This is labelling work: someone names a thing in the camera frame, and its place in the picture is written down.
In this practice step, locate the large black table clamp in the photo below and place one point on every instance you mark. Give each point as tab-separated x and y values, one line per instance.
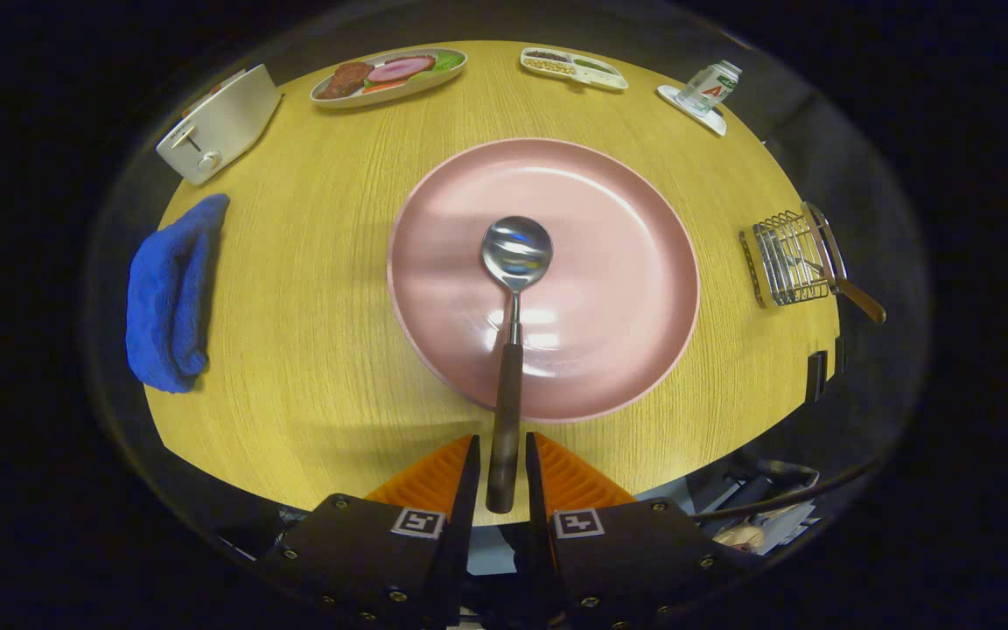
816	376

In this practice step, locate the long brown meat patty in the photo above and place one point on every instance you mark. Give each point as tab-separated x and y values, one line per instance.
345	79

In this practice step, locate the pink ham slice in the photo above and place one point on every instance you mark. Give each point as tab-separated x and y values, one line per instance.
401	68

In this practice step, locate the green lettuce leaf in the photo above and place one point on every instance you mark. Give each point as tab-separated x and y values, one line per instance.
447	61

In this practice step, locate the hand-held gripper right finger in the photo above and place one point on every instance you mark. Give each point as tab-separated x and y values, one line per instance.
537	490

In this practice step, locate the white bottle with green cap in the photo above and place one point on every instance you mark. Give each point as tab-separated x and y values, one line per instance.
710	87

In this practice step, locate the pile of mixed clutter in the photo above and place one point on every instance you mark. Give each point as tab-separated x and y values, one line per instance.
766	529

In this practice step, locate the white divided bean tray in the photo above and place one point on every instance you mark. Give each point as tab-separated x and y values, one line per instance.
600	79

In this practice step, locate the small black table clamp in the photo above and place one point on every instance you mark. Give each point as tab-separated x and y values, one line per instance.
840	353

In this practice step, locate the white toaster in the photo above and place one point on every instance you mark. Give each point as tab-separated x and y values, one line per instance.
224	131

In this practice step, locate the white square coaster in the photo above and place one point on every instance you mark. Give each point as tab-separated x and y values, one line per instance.
710	122

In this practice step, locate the pink round plate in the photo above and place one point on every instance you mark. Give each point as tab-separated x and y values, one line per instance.
609	262

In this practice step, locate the blue towel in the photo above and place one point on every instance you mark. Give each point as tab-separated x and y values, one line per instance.
171	297

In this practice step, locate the orange carrot slice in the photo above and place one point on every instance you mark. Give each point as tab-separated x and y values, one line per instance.
381	87

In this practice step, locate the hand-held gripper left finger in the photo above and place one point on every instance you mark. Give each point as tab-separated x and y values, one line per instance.
467	490

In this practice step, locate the grey oval food plate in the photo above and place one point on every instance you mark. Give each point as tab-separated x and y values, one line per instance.
399	94

